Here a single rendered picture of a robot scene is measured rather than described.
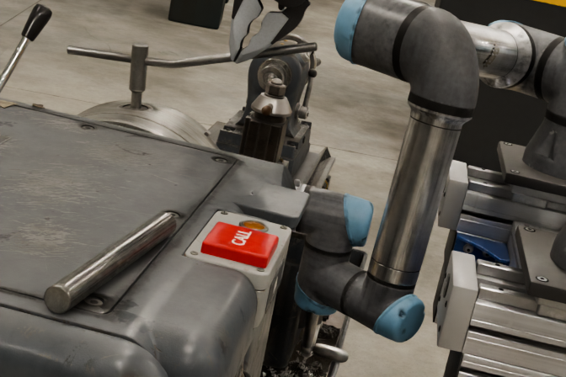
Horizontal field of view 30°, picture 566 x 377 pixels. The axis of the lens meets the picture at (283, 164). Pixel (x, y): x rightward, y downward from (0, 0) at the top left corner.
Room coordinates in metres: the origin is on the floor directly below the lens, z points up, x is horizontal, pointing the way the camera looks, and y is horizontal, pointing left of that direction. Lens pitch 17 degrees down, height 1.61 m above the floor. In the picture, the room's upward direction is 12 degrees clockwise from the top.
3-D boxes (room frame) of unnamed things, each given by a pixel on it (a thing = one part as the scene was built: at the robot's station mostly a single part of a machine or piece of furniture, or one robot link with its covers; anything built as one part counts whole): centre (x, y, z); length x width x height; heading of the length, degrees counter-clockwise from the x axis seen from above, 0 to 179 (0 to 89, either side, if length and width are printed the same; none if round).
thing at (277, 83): (1.97, 0.04, 1.17); 0.04 x 0.04 x 0.03
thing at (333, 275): (1.54, -0.11, 0.98); 0.11 x 0.08 x 0.11; 49
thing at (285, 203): (1.05, 0.01, 1.24); 0.09 x 0.08 x 0.03; 173
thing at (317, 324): (1.99, -0.11, 0.75); 0.27 x 0.10 x 0.23; 173
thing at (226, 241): (0.89, 0.02, 1.26); 0.06 x 0.06 x 0.02; 83
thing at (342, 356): (1.87, -0.16, 0.69); 0.08 x 0.03 x 0.03; 83
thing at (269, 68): (2.55, 0.06, 1.01); 0.30 x 0.20 x 0.29; 173
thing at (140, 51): (1.37, 0.21, 1.26); 0.02 x 0.02 x 0.12
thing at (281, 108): (1.97, 0.04, 1.13); 0.08 x 0.08 x 0.03
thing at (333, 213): (1.55, -0.10, 1.07); 0.11 x 0.08 x 0.09; 83
